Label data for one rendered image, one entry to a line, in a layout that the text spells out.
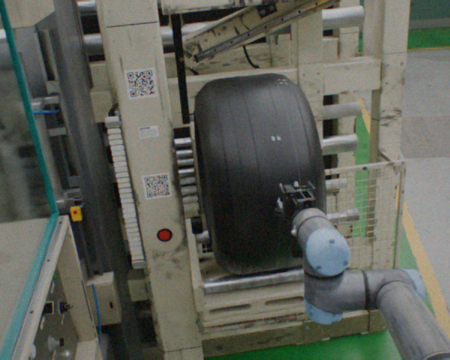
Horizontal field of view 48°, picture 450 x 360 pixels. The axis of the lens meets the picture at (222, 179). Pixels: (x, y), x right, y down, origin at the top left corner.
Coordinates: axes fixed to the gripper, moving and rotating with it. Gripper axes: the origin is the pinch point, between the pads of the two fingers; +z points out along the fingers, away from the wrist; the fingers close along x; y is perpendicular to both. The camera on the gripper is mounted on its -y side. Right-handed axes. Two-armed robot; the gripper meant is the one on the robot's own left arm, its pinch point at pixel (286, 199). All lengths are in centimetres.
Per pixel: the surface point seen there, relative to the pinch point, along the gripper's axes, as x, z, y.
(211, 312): 21.0, 17.7, -40.6
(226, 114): 11.2, 12.0, 20.0
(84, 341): 56, 3, -34
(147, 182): 34.1, 20.7, 1.9
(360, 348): -49, 82, -116
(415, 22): -448, 837, -29
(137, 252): 40, 24, -20
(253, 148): 6.2, 5.0, 12.1
